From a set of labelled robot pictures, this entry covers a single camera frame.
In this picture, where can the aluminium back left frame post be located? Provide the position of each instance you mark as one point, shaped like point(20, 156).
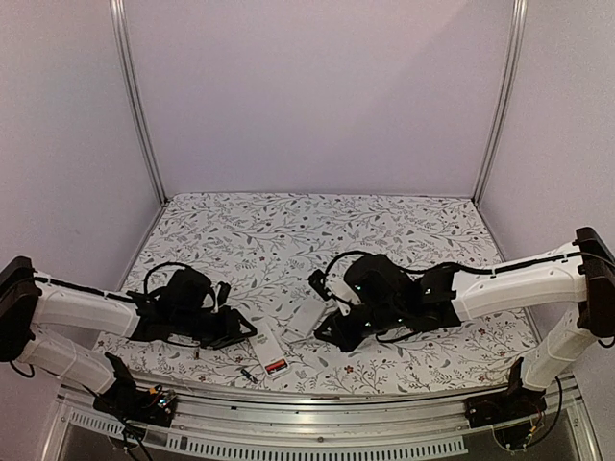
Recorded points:
point(119, 21)

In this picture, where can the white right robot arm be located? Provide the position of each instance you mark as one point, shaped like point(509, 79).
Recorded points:
point(377, 295)

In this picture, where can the white remote control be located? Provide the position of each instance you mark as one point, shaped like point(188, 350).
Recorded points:
point(303, 322)

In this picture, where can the aluminium back right frame post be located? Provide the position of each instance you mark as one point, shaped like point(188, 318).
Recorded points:
point(511, 63)

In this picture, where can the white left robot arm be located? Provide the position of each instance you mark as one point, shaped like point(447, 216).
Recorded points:
point(188, 306)

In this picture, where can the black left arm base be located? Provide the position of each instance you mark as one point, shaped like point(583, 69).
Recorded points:
point(124, 401)

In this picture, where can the aluminium frame post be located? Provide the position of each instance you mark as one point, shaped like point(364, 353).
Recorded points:
point(511, 63)
point(119, 21)

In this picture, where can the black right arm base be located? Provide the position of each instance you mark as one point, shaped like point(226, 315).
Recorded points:
point(512, 403)

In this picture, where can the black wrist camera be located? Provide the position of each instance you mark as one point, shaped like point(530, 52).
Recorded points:
point(317, 281)
point(222, 294)

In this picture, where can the aluminium front rail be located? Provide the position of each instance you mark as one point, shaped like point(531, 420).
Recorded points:
point(215, 422)

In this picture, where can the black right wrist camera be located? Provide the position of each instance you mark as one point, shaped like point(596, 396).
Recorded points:
point(317, 281)

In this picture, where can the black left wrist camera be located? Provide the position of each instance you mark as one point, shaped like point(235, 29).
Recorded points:
point(222, 294)

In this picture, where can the white remote with logo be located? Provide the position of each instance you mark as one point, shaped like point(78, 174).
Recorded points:
point(267, 348)

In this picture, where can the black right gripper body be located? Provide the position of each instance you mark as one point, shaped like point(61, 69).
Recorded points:
point(380, 323)

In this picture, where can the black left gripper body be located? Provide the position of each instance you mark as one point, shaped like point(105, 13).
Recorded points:
point(213, 334)

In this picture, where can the red batteries in remote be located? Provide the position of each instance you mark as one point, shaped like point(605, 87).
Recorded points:
point(276, 367)

